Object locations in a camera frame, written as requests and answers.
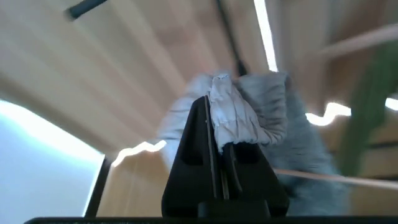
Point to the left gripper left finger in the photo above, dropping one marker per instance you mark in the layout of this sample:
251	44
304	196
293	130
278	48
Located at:
189	174

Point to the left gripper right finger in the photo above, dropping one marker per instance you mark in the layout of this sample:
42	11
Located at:
258	186

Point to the pink clothes hanger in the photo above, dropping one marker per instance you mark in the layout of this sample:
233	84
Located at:
357	42
342	179

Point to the pale grey garment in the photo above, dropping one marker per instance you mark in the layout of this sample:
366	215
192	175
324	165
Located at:
267	102

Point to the green long-sleeved shirt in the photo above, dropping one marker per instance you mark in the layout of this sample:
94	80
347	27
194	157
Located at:
370	102

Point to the black clothes rack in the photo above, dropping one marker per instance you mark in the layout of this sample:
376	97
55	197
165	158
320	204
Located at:
84	6

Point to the beige curtain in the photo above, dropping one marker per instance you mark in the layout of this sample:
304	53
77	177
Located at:
93	62

